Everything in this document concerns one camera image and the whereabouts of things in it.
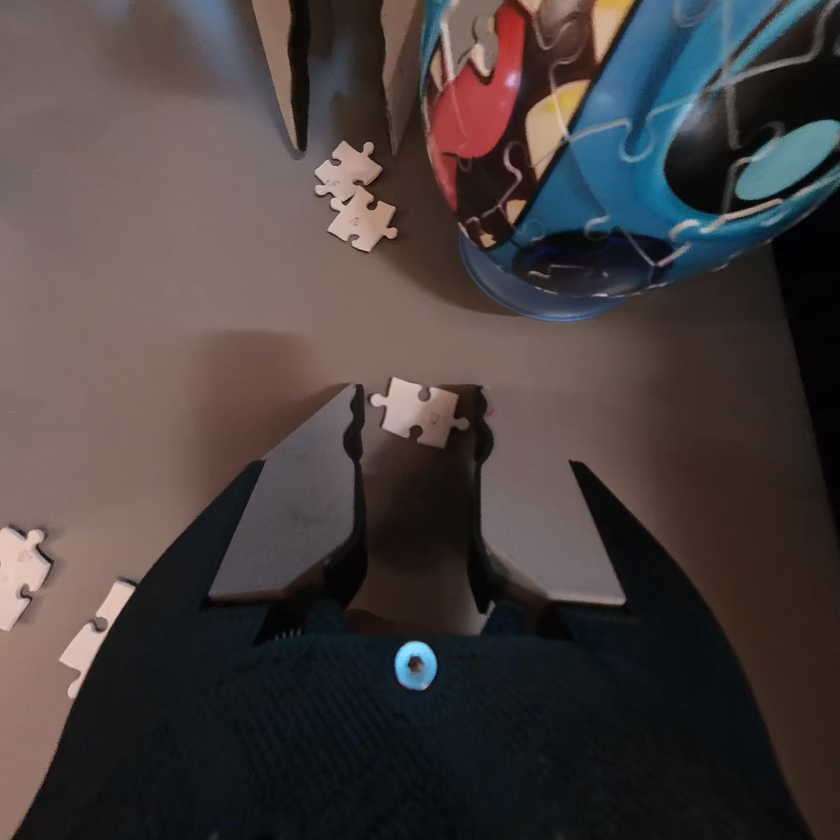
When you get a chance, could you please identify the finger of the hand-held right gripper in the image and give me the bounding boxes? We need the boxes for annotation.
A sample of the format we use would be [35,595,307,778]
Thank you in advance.
[381,0,424,157]
[252,0,311,154]

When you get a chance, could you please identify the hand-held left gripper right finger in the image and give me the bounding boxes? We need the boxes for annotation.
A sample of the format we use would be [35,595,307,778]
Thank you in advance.
[467,384,627,618]

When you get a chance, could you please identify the white double puzzle piece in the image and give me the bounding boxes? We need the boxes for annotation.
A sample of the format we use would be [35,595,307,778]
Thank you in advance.
[369,376,471,450]
[58,579,137,700]

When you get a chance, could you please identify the blue 3D puzzle ball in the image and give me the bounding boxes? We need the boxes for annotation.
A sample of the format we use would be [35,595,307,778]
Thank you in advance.
[459,233,664,322]

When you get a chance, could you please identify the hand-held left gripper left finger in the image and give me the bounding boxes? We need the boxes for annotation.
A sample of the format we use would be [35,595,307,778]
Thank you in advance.
[209,384,368,611]

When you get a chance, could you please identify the person's black clothing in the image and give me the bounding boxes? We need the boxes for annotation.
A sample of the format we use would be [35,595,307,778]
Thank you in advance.
[774,190,840,526]

